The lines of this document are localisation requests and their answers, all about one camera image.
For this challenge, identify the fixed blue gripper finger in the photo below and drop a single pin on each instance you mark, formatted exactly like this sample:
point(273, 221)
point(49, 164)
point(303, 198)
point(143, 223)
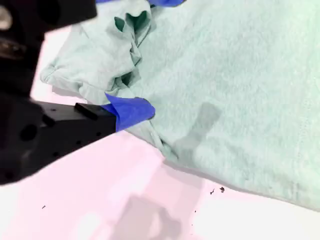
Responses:
point(132, 112)

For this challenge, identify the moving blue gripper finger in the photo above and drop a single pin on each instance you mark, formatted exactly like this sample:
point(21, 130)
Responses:
point(75, 10)

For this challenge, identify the pale green T-shirt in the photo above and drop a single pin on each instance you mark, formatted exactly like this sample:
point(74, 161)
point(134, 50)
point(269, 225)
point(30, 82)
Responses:
point(225, 87)

